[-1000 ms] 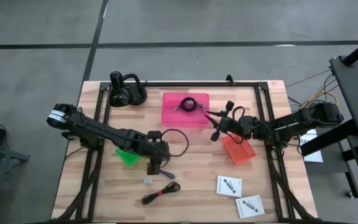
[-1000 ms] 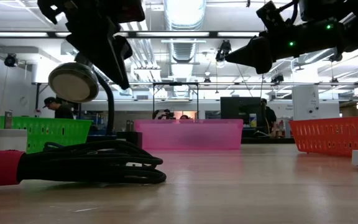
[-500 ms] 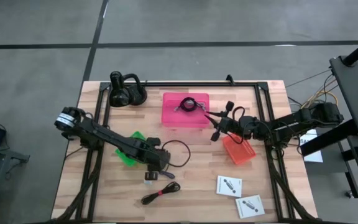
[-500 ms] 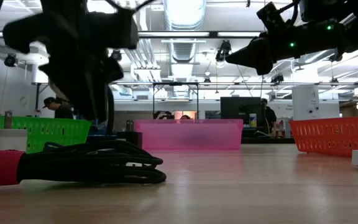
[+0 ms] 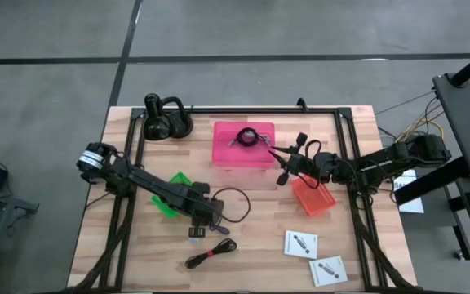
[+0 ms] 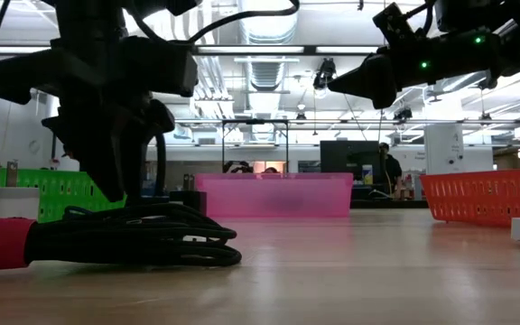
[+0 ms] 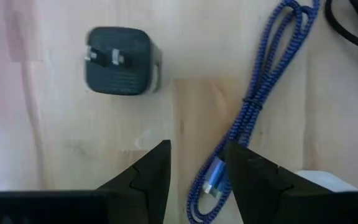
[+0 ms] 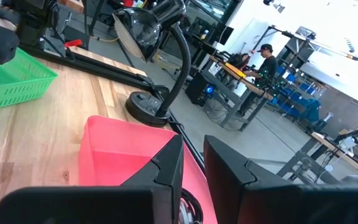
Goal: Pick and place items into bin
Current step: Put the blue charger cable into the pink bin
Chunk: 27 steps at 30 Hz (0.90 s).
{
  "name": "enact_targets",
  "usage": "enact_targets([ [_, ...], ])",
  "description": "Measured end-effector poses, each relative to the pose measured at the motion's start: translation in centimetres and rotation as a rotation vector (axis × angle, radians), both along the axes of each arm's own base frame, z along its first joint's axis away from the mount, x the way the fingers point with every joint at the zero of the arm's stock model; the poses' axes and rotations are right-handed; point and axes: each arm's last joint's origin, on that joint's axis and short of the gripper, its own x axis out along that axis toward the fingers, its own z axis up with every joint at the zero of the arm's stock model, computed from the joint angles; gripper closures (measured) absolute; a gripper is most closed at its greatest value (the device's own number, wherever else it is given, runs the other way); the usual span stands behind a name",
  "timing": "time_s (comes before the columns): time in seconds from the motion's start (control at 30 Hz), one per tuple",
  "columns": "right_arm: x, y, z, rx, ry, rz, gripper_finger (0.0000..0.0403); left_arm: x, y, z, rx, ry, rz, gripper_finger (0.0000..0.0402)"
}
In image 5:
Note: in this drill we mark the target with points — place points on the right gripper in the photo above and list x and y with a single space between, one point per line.
302 163

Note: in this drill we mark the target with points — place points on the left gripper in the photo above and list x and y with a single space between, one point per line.
208 210

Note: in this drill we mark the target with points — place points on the white charger plug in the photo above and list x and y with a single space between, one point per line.
194 241

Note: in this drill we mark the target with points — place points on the green plastic basket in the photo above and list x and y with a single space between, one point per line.
180 179

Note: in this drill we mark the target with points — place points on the white SD card reader box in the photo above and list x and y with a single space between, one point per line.
337 265
294 241

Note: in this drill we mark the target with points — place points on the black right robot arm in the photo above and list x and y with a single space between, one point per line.
382 163

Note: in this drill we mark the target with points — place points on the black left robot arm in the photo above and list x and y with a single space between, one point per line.
149 183

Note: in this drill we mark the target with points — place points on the pink plastic bin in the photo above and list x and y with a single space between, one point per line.
227 157

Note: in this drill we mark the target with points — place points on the black clamp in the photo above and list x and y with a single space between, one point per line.
302 105

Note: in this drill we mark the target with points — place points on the orange plastic basket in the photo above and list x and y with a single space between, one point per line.
316 202

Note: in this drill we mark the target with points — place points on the black gooseneck desk lamp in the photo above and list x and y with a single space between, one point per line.
157 126

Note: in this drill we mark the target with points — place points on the white paper sheet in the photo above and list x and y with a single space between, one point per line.
412 204

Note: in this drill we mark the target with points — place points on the black desk stand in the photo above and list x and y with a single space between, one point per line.
435 183

